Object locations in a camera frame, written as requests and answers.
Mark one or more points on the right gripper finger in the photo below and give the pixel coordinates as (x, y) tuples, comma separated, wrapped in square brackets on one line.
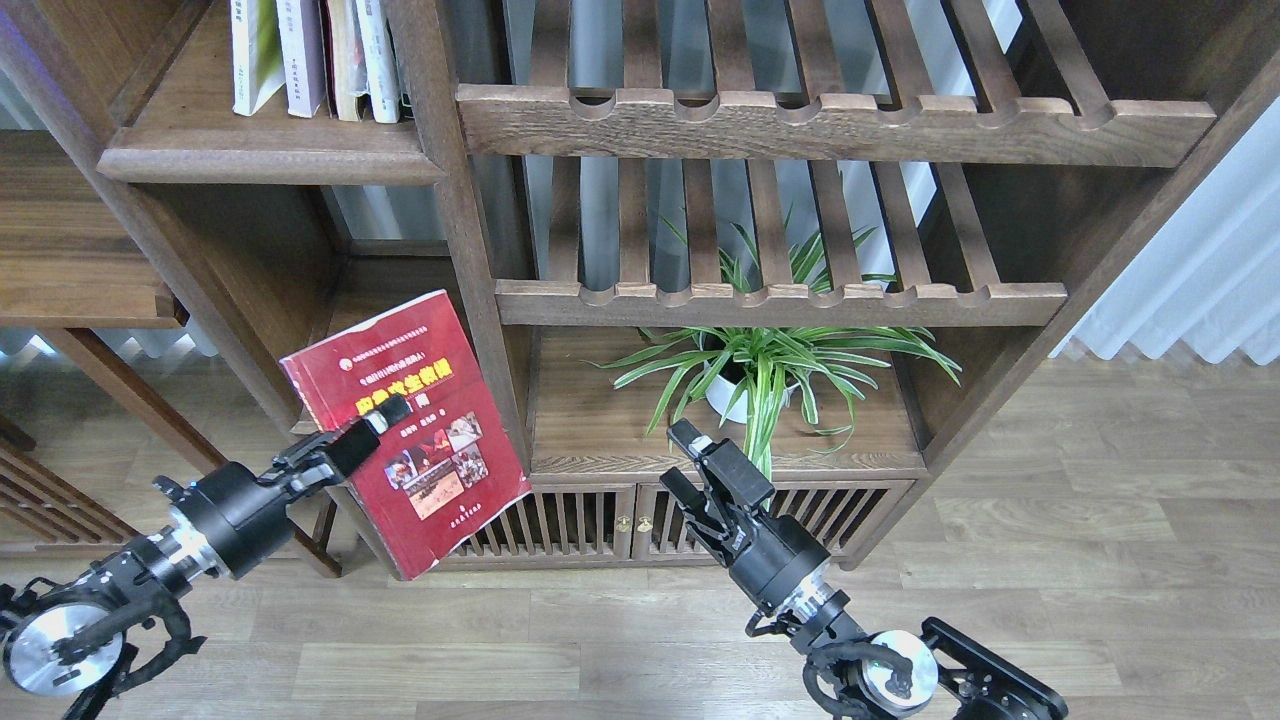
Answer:
[(708, 512)]

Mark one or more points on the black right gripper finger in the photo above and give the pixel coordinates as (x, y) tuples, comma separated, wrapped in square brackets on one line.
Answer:
[(724, 461)]

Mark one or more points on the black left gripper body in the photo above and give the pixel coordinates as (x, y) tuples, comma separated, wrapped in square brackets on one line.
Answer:
[(228, 522)]

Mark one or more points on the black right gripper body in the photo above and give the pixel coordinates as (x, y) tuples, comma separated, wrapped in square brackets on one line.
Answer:
[(767, 558)]

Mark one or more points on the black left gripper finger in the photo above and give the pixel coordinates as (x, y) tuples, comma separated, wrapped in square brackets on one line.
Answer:
[(345, 451)]

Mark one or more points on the red cover book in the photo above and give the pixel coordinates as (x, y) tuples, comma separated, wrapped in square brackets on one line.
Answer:
[(446, 470)]

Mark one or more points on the yellow cover book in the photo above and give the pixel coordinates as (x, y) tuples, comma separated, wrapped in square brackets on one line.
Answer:
[(257, 58)]

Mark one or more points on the white lavender cover book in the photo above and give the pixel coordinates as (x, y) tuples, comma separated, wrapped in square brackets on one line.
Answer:
[(301, 32)]

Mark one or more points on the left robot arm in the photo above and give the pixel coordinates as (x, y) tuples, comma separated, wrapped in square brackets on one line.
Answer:
[(119, 624)]

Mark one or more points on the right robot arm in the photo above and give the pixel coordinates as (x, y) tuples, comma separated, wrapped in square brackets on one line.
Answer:
[(850, 673)]

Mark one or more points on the white plant pot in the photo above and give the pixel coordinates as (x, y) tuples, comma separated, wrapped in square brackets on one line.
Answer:
[(725, 398)]

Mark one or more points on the green spider plant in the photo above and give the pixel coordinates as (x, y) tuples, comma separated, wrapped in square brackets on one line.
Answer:
[(764, 365)]

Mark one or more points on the dark wooden bookshelf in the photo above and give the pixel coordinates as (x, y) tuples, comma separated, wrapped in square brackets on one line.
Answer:
[(994, 218)]

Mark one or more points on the wooden side table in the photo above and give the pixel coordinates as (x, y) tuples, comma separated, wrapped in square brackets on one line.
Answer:
[(69, 270)]

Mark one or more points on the white upright book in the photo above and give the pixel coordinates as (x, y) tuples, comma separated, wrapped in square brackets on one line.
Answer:
[(382, 74)]

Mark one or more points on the tan upright book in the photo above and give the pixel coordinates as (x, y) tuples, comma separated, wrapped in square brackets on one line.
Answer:
[(351, 71)]

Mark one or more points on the dark red upright book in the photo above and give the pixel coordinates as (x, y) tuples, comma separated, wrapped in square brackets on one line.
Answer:
[(331, 12)]

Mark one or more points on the white curtain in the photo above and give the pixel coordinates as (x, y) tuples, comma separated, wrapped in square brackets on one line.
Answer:
[(1206, 287)]

